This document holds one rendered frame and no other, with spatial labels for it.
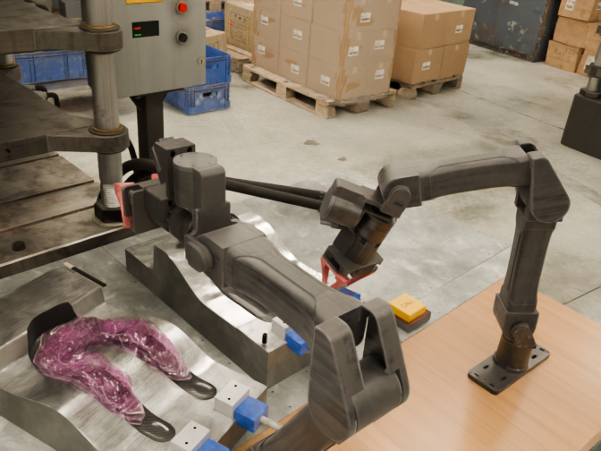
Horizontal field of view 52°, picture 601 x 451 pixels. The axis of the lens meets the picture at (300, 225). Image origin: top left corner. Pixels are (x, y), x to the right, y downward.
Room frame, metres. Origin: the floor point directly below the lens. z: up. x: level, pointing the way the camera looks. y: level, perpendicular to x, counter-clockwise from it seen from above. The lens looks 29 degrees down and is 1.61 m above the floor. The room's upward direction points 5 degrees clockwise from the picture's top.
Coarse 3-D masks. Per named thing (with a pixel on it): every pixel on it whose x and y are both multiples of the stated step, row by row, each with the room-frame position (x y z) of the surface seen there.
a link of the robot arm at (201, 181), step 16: (176, 160) 0.72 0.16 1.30; (192, 160) 0.73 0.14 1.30; (208, 160) 0.73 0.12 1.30; (176, 176) 0.71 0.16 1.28; (192, 176) 0.70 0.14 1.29; (208, 176) 0.70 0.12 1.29; (224, 176) 0.71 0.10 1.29; (176, 192) 0.71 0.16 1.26; (192, 192) 0.70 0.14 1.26; (208, 192) 0.69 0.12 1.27; (224, 192) 0.71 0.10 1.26; (192, 208) 0.70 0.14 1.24; (208, 208) 0.69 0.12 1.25; (224, 208) 0.71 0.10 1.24; (208, 224) 0.69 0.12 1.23; (224, 224) 0.71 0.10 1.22; (192, 240) 0.66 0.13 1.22; (192, 256) 0.65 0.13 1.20; (208, 256) 0.64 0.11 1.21
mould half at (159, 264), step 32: (256, 224) 1.23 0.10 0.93; (128, 256) 1.19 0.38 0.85; (160, 256) 1.09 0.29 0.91; (288, 256) 1.18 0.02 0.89; (160, 288) 1.09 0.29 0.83; (192, 288) 1.01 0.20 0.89; (192, 320) 1.01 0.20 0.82; (224, 320) 0.94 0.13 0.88; (256, 320) 0.94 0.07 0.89; (224, 352) 0.93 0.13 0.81; (256, 352) 0.87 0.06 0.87; (288, 352) 0.88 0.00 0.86
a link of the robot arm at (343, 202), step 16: (336, 192) 0.94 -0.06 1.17; (352, 192) 0.94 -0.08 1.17; (368, 192) 0.96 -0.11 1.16; (400, 192) 0.92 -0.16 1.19; (320, 208) 0.97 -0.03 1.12; (336, 208) 0.93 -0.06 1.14; (352, 208) 0.94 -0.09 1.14; (384, 208) 0.92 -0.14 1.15; (400, 208) 0.92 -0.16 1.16; (352, 224) 0.93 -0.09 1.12
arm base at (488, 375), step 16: (496, 352) 0.98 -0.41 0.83; (512, 352) 0.95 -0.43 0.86; (528, 352) 0.95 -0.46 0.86; (544, 352) 1.02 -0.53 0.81; (480, 368) 0.95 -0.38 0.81; (496, 368) 0.96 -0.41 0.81; (512, 368) 0.95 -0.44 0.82; (528, 368) 0.96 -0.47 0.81; (480, 384) 0.91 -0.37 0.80; (496, 384) 0.91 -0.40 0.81
